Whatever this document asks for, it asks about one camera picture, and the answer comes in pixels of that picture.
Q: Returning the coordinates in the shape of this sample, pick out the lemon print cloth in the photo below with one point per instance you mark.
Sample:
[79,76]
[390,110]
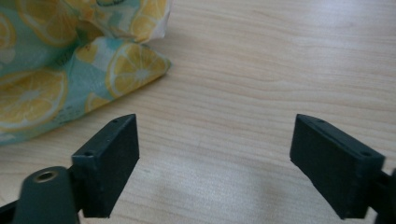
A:
[62,62]

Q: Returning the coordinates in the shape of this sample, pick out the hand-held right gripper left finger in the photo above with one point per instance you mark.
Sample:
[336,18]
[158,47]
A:
[106,168]

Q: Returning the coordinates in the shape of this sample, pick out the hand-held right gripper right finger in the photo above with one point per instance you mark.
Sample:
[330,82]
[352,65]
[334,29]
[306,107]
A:
[333,168]

